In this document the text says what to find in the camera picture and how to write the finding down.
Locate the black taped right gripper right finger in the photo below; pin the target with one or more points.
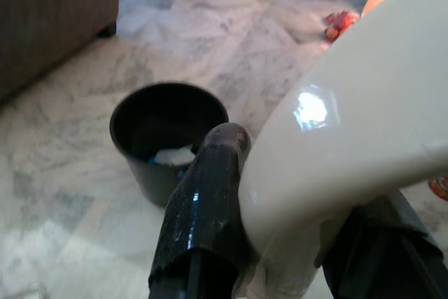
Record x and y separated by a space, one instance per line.
381 253

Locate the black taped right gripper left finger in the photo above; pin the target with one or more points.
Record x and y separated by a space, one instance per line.
204 204

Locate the white crumpled paper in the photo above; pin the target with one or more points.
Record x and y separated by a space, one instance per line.
174 156

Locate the black round waste bin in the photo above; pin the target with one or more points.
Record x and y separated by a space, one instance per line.
154 145

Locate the orange round litter piece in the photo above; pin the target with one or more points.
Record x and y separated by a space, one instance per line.
440 188

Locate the red orange litter pile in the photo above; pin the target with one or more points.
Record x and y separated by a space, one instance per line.
339 24

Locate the brown fabric sofa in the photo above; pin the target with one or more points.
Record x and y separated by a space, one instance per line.
49 22

